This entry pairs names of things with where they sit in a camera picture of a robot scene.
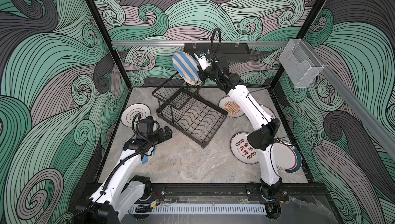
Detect blue striped plate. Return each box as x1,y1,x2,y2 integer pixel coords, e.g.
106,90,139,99
172,52,200,81
128,135,156,165

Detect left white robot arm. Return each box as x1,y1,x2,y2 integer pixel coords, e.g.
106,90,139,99
71,124,172,224

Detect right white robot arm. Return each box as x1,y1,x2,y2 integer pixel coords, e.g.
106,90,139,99
196,55,282,198

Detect black dish rack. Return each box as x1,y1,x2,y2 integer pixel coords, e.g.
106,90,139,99
152,73,228,149

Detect left sunburst pattern plate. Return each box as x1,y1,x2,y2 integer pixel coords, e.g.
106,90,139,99
218,96,244,118

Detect sunburst pattern plate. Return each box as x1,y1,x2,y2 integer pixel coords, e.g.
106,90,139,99
218,96,244,118
260,104,276,121

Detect right sunburst pattern plate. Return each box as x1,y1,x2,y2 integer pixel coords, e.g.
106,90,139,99
260,104,276,121

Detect white plate red characters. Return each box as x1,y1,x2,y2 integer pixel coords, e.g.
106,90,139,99
230,132,259,164

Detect white plate teal red rim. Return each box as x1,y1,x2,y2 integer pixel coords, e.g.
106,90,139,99
273,142,302,174

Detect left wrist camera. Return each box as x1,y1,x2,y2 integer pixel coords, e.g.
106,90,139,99
136,116,156,136

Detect black hanging wall tray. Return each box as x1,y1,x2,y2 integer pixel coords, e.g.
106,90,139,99
184,43,251,63

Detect white plate green ring motif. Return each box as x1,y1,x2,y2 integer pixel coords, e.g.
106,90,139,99
121,103,151,127

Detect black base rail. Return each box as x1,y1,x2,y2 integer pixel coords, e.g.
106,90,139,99
137,182,329,203

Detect white slotted cable duct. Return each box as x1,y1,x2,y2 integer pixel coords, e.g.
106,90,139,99
143,203,266,215

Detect clear plastic wall bin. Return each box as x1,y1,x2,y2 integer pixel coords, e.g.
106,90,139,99
279,39,324,89

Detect aluminium rail back wall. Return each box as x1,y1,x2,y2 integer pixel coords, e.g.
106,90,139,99
111,40,288,47

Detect aluminium rail wall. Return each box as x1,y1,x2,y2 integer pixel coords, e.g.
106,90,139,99
307,43,395,158
111,40,288,47

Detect black corner frame post left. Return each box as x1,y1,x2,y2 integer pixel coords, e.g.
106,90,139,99
85,0,133,92

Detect black corner frame post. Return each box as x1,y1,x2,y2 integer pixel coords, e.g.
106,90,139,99
85,0,133,92
270,0,327,90

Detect black corner frame post right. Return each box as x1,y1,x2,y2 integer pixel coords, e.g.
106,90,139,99
270,0,327,90

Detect aluminium rail right wall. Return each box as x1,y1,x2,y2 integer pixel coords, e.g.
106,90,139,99
307,43,395,158

